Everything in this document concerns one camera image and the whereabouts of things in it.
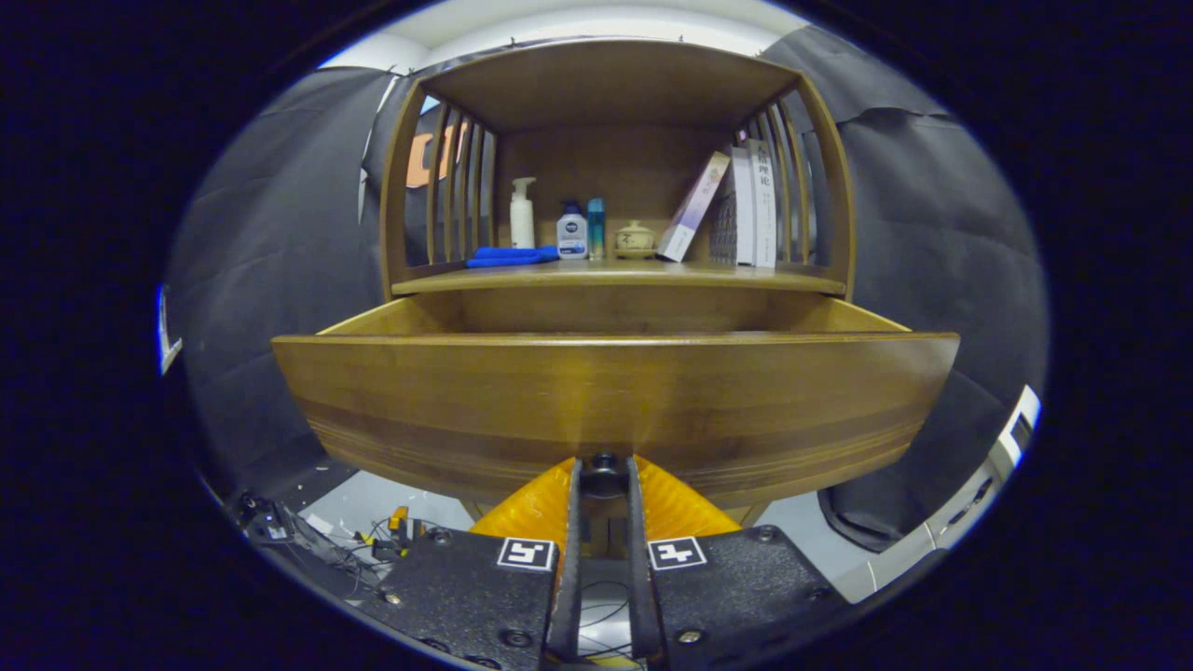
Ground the white pump bottle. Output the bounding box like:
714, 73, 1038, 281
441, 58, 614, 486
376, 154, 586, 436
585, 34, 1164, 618
509, 177, 537, 250

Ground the black backdrop cloth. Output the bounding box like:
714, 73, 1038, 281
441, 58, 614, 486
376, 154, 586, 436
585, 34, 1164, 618
166, 26, 1049, 551

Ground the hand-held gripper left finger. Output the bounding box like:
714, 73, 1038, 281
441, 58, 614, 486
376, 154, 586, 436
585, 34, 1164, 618
359, 455, 583, 670

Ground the plain white book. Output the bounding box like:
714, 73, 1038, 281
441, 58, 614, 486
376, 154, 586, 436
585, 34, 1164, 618
730, 146, 756, 267

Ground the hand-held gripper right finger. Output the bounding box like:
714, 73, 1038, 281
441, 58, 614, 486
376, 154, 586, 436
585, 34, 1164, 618
626, 455, 854, 670

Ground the tangle of cables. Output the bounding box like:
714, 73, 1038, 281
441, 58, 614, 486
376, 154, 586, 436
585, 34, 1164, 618
233, 489, 467, 602

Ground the wooden cabinet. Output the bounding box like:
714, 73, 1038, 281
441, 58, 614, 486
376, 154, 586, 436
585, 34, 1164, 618
377, 37, 858, 527

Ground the purple and white book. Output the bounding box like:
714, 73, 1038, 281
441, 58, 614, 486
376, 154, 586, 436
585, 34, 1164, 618
656, 151, 732, 264

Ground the white bottle with blue cap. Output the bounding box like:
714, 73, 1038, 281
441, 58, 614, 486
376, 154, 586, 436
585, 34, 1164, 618
556, 200, 589, 261

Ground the blue folded cloth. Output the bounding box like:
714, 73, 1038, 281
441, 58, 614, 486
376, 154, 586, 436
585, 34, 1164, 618
465, 246, 560, 269

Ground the dark patterned book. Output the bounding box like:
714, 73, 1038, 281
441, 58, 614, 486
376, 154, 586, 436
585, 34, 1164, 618
708, 191, 739, 266

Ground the white book with black lettering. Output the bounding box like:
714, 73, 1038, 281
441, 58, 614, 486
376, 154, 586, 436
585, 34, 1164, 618
746, 139, 778, 269

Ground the wooden countertop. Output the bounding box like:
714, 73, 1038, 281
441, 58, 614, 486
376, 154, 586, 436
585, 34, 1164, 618
391, 259, 847, 297

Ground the beige lidded teacup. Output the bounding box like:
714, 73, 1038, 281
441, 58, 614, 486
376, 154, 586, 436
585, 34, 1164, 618
613, 220, 657, 260

